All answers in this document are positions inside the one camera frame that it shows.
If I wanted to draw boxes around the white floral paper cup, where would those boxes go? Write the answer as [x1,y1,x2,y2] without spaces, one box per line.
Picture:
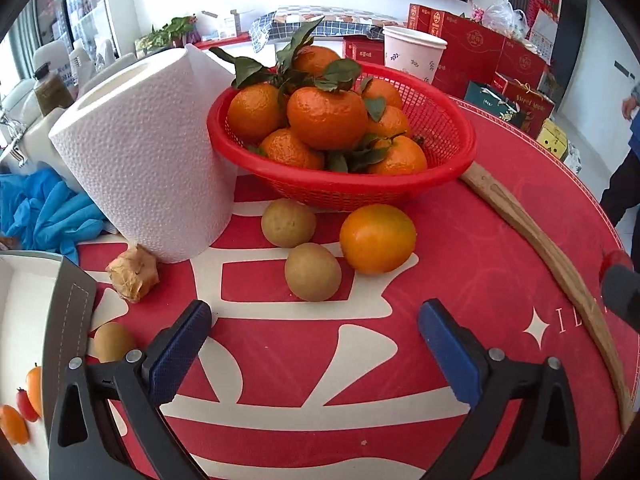
[382,25,448,85]

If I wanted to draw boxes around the red gift boxes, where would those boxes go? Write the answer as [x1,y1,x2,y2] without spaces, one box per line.
[432,12,507,98]

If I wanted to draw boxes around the red gift bag with handles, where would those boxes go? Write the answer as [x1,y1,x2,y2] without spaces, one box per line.
[492,72,557,140]

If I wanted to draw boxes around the dry physalis husk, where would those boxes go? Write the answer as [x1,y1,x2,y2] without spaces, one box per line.
[106,244,160,304]

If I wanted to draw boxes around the small red gift box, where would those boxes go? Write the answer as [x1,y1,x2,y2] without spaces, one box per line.
[406,3,447,31]

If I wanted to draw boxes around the brown bottle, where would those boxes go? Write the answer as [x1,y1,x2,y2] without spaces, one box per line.
[32,62,76,116]

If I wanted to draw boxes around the blue rubber gloves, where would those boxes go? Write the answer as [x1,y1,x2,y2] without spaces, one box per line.
[0,167,106,266]

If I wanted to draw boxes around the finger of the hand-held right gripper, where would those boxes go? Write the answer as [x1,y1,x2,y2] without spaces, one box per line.
[600,265,640,333]

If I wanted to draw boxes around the grey rectangular tray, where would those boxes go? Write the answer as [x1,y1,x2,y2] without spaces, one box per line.
[0,251,98,476]

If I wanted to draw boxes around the white paper towel roll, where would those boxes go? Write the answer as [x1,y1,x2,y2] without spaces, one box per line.
[48,44,240,264]

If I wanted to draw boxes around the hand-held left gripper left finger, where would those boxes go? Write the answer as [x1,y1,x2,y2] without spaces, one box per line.
[48,300,213,480]

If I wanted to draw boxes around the desk calendar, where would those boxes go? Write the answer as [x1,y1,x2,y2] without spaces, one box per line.
[529,7,560,63]

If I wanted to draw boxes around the green potted plant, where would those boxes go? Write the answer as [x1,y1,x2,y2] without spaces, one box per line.
[135,15,201,53]

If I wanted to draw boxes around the curved wooden stick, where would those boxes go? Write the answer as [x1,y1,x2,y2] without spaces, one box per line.
[460,160,635,433]

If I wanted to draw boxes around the chrome faucet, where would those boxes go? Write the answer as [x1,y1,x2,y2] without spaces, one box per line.
[0,107,28,168]

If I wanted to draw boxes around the orange cherry tomato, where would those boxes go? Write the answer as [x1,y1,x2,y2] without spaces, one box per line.
[0,404,30,446]
[26,364,45,418]

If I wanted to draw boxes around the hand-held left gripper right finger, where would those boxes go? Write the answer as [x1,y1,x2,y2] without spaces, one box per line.
[419,299,582,480]

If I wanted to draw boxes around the small brown-green kiwi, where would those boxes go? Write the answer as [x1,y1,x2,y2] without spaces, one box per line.
[93,322,137,363]
[261,198,317,249]
[285,243,343,303]

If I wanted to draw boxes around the clear plastic bag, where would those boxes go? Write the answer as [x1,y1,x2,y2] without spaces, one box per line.
[480,1,530,41]

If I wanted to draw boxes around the white carton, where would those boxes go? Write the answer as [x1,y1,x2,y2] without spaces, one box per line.
[200,9,251,41]

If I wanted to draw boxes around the pile of leafy mandarins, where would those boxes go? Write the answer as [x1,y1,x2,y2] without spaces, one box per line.
[210,15,429,177]

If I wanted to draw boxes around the blue checked cloth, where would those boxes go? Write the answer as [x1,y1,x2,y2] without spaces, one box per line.
[248,6,408,53]

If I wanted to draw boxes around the green gift bag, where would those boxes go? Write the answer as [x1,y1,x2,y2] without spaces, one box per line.
[464,81,521,123]

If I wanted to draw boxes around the glass door cabinet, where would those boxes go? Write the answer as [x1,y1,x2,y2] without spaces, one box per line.
[30,0,108,61]

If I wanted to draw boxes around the white bottle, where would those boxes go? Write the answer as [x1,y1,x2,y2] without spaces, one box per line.
[67,39,96,83]

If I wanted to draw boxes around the flat red gift box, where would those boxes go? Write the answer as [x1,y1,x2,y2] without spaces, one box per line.
[342,35,387,66]

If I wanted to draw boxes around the loose orange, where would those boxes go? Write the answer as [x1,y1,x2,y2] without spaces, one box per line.
[339,204,417,275]

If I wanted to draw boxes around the red plastic basket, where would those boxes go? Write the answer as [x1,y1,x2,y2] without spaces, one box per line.
[206,72,477,212]

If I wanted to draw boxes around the yellow box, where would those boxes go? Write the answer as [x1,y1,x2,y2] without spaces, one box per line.
[536,119,571,158]

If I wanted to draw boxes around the red paper bag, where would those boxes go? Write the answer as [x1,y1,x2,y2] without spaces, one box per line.
[497,37,551,91]

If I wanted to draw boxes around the white sink box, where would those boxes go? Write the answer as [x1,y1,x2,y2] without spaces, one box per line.
[0,77,83,196]

